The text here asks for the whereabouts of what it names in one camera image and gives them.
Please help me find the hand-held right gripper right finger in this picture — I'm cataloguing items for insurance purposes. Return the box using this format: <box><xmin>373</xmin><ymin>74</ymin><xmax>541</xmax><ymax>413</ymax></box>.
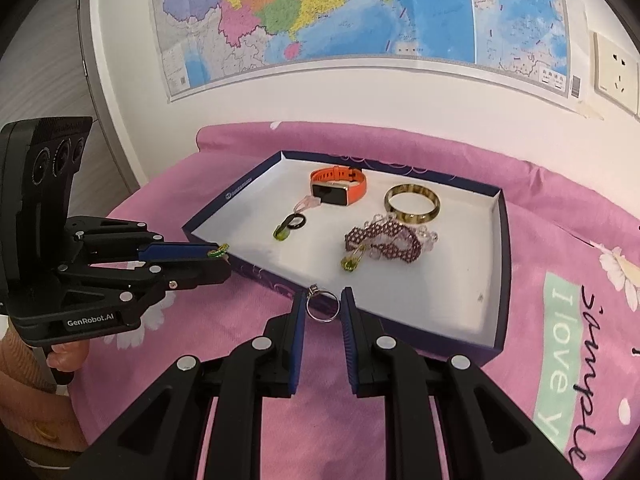
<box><xmin>340</xmin><ymin>286</ymin><xmax>583</xmax><ymax>480</ymax></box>

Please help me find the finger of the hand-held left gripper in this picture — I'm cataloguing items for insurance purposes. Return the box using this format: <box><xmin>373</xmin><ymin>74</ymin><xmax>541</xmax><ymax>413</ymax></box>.
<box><xmin>65</xmin><ymin>216</ymin><xmax>223</xmax><ymax>264</ymax></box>
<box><xmin>56</xmin><ymin>256</ymin><xmax>233</xmax><ymax>302</ymax></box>

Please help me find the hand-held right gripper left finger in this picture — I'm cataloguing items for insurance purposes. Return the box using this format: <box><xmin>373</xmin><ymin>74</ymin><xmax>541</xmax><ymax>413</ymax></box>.
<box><xmin>70</xmin><ymin>290</ymin><xmax>307</xmax><ymax>480</ymax></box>

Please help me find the silver ring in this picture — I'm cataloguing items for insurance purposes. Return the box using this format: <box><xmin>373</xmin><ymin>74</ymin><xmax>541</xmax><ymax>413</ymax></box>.
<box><xmin>305</xmin><ymin>284</ymin><xmax>342</xmax><ymax>322</ymax></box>

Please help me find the dark blue box lid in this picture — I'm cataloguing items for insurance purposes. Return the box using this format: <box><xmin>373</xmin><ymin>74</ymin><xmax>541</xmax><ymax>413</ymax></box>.
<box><xmin>181</xmin><ymin>150</ymin><xmax>512</xmax><ymax>367</ymax></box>

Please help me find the clear bead bracelet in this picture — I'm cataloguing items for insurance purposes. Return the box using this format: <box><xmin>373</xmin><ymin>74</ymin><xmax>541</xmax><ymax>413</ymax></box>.
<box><xmin>370</xmin><ymin>212</ymin><xmax>440</xmax><ymax>256</ymax></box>

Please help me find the person's left forearm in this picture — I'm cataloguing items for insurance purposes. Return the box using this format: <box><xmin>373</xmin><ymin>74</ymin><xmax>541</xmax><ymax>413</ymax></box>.
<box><xmin>0</xmin><ymin>327</ymin><xmax>88</xmax><ymax>456</ymax></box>

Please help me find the person's left hand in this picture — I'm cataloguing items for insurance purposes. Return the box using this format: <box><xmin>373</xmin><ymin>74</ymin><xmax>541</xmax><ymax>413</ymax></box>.
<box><xmin>45</xmin><ymin>340</ymin><xmax>92</xmax><ymax>373</ymax></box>

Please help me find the tortoiseshell bangle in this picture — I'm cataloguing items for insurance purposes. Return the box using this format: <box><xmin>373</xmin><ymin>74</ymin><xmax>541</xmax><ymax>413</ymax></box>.
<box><xmin>384</xmin><ymin>183</ymin><xmax>441</xmax><ymax>224</ymax></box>

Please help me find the orange smart band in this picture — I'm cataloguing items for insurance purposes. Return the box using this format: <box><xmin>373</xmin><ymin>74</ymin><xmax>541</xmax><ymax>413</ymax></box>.
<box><xmin>309</xmin><ymin>165</ymin><xmax>369</xmax><ymax>207</ymax></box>

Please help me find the grey wooden door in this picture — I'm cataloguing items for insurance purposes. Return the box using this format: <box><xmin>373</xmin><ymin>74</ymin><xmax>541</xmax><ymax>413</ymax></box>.
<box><xmin>0</xmin><ymin>0</ymin><xmax>148</xmax><ymax>201</ymax></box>

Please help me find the pink printed blanket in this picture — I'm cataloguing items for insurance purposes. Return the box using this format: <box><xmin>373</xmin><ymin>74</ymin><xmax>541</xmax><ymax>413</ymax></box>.
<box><xmin>70</xmin><ymin>120</ymin><xmax>640</xmax><ymax>480</ymax></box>

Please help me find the piece of clear tape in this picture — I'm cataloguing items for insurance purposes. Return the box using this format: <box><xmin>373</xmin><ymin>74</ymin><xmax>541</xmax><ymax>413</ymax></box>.
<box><xmin>575</xmin><ymin>95</ymin><xmax>604</xmax><ymax>121</ymax></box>

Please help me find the black ring with green stone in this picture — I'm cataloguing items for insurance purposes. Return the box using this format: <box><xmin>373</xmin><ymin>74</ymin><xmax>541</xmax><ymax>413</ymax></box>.
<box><xmin>272</xmin><ymin>212</ymin><xmax>307</xmax><ymax>242</ymax></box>

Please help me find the maroon beaded bracelet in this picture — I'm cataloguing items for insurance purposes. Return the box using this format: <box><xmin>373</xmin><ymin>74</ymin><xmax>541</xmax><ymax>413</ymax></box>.
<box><xmin>344</xmin><ymin>220</ymin><xmax>423</xmax><ymax>263</ymax></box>

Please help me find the colourful wall map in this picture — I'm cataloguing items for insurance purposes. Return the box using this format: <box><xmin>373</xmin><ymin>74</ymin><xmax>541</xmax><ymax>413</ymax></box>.
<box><xmin>149</xmin><ymin>0</ymin><xmax>583</xmax><ymax>111</ymax></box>

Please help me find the white wall socket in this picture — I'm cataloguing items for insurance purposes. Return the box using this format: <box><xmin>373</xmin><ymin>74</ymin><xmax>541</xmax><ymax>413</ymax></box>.
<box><xmin>592</xmin><ymin>31</ymin><xmax>640</xmax><ymax>111</ymax></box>

